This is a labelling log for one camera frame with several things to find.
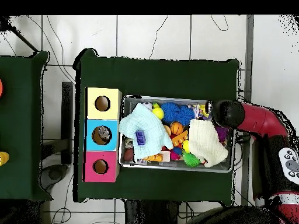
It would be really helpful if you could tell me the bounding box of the grey metal post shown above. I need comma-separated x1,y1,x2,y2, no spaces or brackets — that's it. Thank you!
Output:
240,15,255,206

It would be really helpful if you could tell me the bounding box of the wooden box with three holes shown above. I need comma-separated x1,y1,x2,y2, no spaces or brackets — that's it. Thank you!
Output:
82,87,123,183

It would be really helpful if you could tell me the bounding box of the cream waffle cloth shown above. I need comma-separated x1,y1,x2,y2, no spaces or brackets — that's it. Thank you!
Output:
188,118,229,168

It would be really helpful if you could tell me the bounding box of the yellow tennis ball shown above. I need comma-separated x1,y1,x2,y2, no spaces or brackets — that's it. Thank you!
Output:
151,106,165,120

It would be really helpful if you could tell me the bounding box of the blue plastic building block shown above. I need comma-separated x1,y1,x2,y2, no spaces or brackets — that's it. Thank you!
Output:
134,129,147,146

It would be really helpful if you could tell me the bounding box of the black rod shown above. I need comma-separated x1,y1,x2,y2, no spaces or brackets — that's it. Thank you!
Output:
8,24,40,53

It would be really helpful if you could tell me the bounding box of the silver wire mesh bin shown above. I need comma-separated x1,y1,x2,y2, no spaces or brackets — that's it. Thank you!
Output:
118,94,235,174

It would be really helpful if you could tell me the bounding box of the yellow toy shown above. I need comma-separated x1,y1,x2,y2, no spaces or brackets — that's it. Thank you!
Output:
0,151,11,167

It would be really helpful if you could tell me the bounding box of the blue spiky rubber ball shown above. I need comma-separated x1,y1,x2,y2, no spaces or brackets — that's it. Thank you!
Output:
160,101,180,124
176,104,196,126

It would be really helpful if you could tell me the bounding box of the black power cable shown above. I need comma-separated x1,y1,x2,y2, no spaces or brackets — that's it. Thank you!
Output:
234,134,252,144

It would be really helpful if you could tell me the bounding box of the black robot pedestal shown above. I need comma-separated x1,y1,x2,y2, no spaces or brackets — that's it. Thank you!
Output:
123,199,180,224

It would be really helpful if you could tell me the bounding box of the mint green waffle cloth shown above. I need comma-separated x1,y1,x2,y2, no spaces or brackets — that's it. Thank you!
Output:
118,102,174,163

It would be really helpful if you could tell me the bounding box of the yellow wedge block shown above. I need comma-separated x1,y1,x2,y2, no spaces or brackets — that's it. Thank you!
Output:
198,104,211,117

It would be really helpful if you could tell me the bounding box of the dark green table cloth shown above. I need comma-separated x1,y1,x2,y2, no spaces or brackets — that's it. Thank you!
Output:
72,48,240,203
0,50,53,202

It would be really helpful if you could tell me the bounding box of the purple knobbly rubber toy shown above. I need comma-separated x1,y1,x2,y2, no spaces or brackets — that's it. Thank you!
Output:
215,125,229,143

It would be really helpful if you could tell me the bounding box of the small orange basketball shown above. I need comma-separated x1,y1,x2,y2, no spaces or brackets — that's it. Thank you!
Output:
169,121,185,136

